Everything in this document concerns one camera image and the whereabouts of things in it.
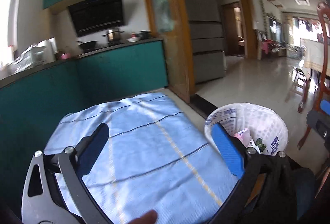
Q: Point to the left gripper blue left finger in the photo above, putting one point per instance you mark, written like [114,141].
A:
[89,149]

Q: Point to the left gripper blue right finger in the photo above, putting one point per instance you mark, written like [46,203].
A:
[230,149]

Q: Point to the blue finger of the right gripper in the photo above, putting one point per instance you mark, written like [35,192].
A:
[325,106]

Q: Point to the pink plastic bag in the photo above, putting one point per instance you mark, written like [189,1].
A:
[244,136]

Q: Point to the green vegetable leaf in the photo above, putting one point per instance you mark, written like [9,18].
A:
[261,146]

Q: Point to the white plastic trash bag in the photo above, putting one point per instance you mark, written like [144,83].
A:
[263,123]

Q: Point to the teal lower kitchen cabinets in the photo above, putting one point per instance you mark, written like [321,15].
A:
[32,106]

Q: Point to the left hand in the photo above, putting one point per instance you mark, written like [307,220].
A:
[149,217]

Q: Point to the wooden stool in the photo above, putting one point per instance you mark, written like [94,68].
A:
[298,84]

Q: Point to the dining table with cloth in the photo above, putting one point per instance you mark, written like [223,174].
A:
[313,62]

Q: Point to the blue checked tablecloth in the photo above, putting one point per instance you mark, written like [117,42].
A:
[153,159]

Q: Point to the pink container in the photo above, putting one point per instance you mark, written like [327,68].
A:
[65,56]

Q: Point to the wooden dining chair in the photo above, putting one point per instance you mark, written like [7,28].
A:
[323,10]

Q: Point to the black wok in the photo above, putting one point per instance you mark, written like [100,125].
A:
[87,46]

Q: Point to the white dish rack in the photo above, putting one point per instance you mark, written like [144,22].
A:
[30,58]

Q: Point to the white electric kettle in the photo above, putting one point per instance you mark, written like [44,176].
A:
[49,49]

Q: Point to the steel stock pot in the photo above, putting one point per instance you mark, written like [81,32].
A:
[113,36]

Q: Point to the white bowl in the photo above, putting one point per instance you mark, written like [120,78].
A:
[133,39]

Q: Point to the grey refrigerator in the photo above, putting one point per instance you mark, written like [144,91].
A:
[207,40]

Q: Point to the dark small pot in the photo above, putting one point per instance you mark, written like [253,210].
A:
[145,35]

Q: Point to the black range hood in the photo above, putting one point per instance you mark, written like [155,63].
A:
[90,16]

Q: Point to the wooden door frame partition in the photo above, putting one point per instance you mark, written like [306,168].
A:
[168,19]

